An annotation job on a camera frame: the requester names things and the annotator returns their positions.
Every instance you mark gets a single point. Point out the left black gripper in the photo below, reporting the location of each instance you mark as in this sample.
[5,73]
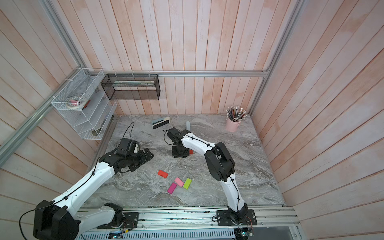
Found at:
[143,158]

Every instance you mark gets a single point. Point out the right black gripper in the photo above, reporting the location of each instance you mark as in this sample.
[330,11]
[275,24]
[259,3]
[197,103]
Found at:
[174,154]

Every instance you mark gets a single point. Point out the light pink block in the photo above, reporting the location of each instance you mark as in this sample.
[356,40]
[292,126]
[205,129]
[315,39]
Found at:
[179,182]

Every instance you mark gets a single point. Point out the lime green block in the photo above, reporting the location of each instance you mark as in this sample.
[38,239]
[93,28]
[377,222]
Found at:
[187,183]

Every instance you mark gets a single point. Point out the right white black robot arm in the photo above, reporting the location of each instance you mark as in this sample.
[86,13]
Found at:
[221,166]

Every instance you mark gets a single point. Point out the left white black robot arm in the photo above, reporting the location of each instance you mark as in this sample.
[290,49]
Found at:
[59,219]

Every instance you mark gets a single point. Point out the black stapler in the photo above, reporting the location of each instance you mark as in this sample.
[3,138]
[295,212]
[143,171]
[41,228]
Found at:
[160,122]

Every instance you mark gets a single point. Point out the magenta block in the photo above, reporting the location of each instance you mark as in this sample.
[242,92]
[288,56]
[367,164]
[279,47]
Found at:
[172,188]

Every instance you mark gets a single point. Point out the pink pencil cup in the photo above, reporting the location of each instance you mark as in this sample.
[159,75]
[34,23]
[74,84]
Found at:
[232,126]

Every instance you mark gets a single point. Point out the bundle of pencils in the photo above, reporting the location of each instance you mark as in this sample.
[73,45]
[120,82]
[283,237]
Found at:
[235,113]

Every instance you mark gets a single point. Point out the black mesh basket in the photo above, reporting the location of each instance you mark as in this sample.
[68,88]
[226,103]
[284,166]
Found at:
[131,87]

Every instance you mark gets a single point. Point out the tape roll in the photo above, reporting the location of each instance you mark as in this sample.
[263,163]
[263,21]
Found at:
[76,102]

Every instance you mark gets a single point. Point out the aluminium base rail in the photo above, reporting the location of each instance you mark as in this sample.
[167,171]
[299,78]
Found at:
[181,217]

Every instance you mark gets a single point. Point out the white wire shelf rack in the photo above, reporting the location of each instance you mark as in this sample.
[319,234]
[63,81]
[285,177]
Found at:
[85,106]

